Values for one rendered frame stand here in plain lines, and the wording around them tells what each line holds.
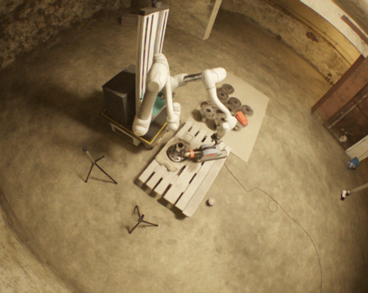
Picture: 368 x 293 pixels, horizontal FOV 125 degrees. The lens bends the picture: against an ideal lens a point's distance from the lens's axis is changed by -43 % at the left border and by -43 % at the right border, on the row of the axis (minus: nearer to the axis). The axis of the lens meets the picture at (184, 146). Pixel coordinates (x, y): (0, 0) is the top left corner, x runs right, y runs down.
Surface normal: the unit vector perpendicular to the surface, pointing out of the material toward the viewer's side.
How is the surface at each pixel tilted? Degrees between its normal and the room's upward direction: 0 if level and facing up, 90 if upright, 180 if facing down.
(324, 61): 90
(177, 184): 0
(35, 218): 0
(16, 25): 90
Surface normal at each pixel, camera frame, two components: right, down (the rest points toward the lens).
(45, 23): 0.82, 0.57
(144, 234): 0.21, -0.47
